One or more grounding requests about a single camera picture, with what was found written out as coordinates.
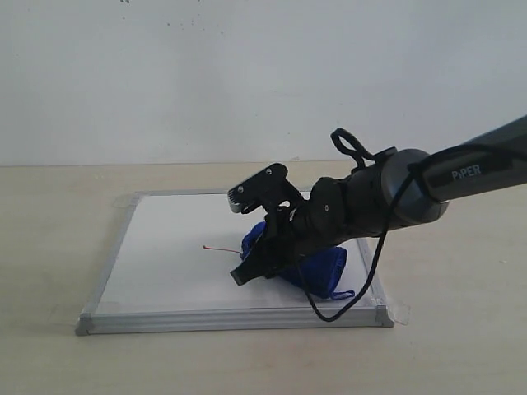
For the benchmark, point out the white board with aluminium frame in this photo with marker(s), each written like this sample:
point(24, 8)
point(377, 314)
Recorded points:
point(169, 270)

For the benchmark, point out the blue cloth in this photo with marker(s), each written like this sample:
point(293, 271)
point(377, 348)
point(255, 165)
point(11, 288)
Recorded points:
point(322, 271)

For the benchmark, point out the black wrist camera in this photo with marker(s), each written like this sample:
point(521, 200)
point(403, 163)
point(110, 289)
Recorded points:
point(268, 188)

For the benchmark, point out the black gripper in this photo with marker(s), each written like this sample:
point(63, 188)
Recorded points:
point(336, 211)

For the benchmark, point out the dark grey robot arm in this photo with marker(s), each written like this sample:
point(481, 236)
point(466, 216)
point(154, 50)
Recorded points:
point(388, 190)

